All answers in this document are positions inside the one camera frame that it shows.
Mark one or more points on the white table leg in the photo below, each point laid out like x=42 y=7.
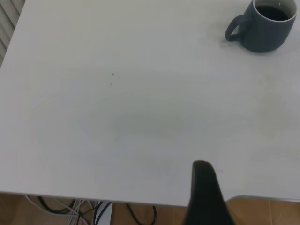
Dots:
x=106 y=213

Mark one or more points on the white slatted radiator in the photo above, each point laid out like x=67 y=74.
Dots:
x=8 y=25

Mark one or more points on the grey adjacent table edge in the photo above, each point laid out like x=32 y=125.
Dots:
x=269 y=198

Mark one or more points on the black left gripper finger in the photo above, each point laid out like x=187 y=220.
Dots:
x=206 y=199

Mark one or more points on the dark grey coffee mug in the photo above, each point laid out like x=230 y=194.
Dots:
x=264 y=35

